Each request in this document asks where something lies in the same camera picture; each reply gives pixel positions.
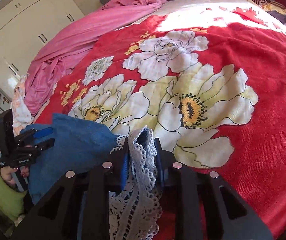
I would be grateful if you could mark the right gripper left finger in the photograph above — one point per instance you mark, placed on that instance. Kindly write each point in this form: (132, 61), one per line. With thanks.
(111, 176)

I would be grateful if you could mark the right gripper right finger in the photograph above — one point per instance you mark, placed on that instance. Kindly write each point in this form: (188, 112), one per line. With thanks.
(181, 183)

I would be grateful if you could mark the blue denim pants lace trim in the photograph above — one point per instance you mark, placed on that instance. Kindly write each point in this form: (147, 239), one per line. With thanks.
(79, 146)

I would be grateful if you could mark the green sleeve forearm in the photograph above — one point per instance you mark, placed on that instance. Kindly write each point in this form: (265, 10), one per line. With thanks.
(11, 201)

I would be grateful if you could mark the left hand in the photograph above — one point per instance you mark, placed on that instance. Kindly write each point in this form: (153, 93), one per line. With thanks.
(6, 174)

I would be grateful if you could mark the white orange checked towel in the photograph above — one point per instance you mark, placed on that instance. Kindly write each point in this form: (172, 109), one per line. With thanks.
(20, 113)

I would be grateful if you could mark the red floral blanket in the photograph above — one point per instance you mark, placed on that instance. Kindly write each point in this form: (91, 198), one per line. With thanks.
(209, 78)

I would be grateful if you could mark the cream wardrobe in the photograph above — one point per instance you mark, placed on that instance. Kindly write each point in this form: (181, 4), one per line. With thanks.
(26, 26)

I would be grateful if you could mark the pink bed sheet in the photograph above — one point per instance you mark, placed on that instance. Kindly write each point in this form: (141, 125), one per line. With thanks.
(63, 52)

